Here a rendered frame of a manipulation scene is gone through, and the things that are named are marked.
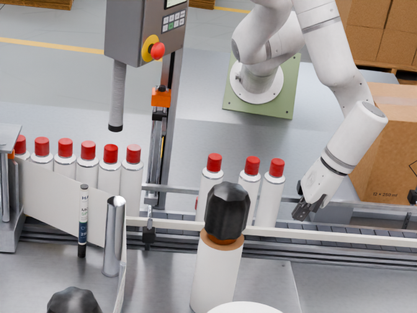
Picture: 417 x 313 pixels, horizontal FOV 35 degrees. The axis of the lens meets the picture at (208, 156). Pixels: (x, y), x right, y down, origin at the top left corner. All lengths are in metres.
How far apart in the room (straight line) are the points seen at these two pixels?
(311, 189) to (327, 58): 0.31
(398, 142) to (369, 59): 3.17
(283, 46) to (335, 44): 0.51
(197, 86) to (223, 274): 1.25
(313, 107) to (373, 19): 2.50
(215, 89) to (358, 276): 1.04
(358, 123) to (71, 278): 0.71
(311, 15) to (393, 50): 3.54
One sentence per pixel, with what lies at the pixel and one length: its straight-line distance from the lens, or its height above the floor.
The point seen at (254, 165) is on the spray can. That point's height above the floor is 1.08.
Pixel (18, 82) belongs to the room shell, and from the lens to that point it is 4.31.
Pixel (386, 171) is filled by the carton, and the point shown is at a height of 0.96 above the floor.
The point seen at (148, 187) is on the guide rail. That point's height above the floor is 0.96.
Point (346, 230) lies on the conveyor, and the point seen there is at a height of 0.88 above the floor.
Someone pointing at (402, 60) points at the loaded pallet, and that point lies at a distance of 5.07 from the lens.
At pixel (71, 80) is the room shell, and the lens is 4.36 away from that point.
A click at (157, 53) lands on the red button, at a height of 1.33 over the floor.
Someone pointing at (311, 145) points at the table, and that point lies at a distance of 2.20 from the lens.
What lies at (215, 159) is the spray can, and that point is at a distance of 1.52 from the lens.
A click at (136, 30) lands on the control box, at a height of 1.37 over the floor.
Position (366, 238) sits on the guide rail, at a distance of 1.68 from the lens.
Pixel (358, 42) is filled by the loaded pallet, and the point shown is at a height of 0.28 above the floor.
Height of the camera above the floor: 1.86
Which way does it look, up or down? 31 degrees down
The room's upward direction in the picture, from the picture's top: 9 degrees clockwise
